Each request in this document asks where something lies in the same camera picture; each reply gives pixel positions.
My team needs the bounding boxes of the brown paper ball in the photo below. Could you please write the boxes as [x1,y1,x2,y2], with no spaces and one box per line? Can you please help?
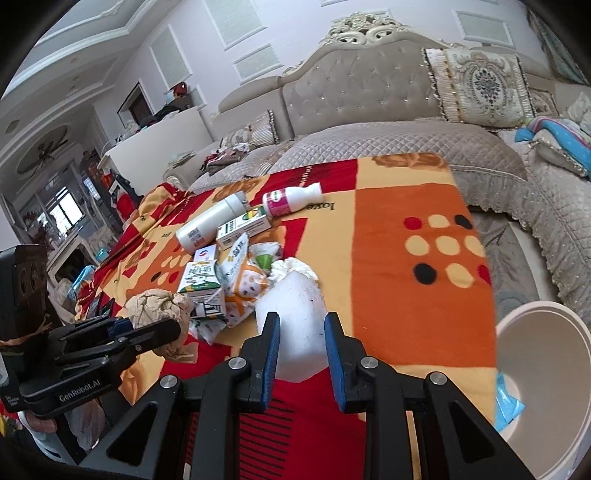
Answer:
[126,288,197,363]

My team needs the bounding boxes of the person's left hand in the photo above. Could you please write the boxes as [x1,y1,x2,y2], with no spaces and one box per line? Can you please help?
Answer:
[18,408,60,435]

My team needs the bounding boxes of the red white small packet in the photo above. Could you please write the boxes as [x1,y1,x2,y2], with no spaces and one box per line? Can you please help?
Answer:
[191,244,219,265]

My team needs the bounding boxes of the white tissue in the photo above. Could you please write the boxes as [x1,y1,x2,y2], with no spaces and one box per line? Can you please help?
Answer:
[269,257,320,289]

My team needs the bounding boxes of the white foam block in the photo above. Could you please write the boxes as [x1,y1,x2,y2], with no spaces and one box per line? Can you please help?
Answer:
[255,271,329,383]

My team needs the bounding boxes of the green white paper packet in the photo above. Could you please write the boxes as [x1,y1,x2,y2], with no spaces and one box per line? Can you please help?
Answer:
[248,241,281,272]

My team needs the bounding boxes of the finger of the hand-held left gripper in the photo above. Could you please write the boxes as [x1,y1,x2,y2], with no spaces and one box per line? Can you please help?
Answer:
[59,316,136,346]
[58,319,182,367]

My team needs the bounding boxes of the small embroidered beige cushion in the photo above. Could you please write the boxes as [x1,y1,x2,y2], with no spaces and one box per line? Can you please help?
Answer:
[248,110,279,146]

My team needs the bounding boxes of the white round trash bin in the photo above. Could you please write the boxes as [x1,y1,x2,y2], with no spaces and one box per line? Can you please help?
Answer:
[495,301,591,480]

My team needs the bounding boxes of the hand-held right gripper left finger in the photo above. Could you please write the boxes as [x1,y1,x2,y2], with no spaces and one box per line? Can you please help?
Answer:
[78,312,282,480]

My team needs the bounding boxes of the black white flattened carton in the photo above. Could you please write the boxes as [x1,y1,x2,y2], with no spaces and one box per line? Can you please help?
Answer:
[188,294,228,344]

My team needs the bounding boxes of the colourful striped cloth pile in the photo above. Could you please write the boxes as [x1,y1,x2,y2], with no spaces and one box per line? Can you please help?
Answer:
[515,92,591,178]

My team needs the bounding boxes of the small green milk carton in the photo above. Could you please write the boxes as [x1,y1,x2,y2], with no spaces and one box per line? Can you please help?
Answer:
[177,260,223,297]

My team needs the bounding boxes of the ceiling fan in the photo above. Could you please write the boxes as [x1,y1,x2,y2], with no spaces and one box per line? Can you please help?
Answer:
[28,141,68,176]

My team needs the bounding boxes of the blue plastic wrapper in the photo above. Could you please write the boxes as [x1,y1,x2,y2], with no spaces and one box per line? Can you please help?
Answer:
[495,373,526,432]

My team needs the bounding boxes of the orange white snack packet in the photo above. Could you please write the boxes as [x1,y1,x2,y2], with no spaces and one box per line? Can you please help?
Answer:
[221,234,271,329]

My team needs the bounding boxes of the plain white bottle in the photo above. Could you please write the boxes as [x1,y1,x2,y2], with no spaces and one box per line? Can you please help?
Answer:
[175,192,248,254]

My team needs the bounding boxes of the large embroidered beige cushion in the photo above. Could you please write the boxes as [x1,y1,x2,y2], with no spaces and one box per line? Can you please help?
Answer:
[422,46,537,130]

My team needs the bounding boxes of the white bottle pink label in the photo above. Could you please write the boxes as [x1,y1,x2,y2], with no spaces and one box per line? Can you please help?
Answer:
[262,182,323,218]

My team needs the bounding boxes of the green white carton box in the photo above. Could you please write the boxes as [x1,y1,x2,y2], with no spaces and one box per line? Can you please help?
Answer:
[215,207,273,251]

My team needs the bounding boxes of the white cabinet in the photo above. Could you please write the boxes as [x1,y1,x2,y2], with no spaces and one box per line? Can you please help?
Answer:
[102,107,211,188]

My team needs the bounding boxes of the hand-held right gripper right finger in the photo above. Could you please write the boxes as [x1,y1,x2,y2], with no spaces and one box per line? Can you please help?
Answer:
[324,312,522,480]

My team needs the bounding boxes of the clothes heap on sofa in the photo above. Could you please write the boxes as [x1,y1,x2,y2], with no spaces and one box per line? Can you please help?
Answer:
[204,144,252,174]

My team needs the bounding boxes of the red orange printed blanket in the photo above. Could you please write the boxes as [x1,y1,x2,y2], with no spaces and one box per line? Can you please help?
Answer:
[74,152,503,480]

